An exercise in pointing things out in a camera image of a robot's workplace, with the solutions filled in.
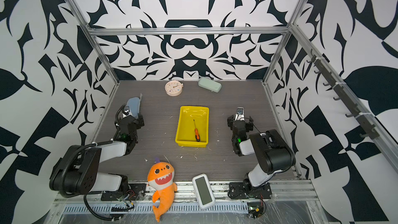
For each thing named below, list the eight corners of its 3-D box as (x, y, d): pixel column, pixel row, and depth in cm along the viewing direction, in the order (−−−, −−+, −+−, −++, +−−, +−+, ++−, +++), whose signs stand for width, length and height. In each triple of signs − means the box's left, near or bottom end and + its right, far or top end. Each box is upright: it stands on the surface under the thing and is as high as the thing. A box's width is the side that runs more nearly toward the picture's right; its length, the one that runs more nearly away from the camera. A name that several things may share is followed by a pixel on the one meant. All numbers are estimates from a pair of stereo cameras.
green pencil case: (195, 84, 121) (195, 81, 119) (201, 77, 126) (201, 74, 123) (216, 94, 115) (217, 91, 112) (222, 86, 119) (222, 84, 117)
